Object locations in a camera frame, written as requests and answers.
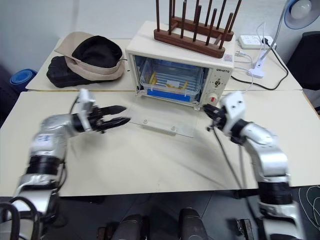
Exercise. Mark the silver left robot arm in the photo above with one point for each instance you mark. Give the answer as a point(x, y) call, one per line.
point(50, 135)

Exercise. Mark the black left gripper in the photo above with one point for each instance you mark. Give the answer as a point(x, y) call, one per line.
point(97, 118)

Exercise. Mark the black fabric bag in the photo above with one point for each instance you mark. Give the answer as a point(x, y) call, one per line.
point(60, 75)

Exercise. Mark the dark rounded shape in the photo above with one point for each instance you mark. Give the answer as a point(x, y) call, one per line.
point(193, 225)
point(133, 227)

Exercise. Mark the beige and black hat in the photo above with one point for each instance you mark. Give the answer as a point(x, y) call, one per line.
point(97, 52)

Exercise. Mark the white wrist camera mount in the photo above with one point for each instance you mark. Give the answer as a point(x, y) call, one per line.
point(86, 100)
point(235, 107)

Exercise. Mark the white desk lamp blue shade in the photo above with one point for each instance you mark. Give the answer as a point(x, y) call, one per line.
point(257, 71)

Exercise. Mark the clear food container blue lid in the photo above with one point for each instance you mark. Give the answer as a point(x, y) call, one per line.
point(172, 93)

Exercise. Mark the blue rolled mat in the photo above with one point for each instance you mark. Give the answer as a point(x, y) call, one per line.
point(22, 78)

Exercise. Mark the white power strip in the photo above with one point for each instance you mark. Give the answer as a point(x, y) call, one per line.
point(250, 41)

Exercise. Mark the red and cream oven knob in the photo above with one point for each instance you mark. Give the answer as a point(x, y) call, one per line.
point(214, 98)

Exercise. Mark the small sticker on oven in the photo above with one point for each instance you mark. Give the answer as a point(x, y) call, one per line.
point(227, 57)

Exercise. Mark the black chair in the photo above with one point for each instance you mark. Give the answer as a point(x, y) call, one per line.
point(307, 62)

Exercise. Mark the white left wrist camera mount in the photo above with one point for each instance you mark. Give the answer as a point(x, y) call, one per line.
point(86, 100)

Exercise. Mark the cream toaster oven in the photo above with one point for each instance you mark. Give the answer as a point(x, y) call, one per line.
point(145, 42)

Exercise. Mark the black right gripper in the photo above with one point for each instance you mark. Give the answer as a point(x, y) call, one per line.
point(218, 117)

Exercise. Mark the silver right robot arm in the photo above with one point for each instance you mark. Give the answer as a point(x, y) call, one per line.
point(270, 155)

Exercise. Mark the glass toaster oven door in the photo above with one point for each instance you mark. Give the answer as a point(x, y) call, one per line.
point(162, 126)

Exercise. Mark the yellow food piece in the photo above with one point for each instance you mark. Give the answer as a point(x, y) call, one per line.
point(153, 78)
point(178, 86)

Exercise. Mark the brown wooden peg rack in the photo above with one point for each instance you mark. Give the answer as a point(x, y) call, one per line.
point(190, 45)

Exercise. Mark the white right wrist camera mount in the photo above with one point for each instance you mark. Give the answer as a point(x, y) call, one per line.
point(235, 107)

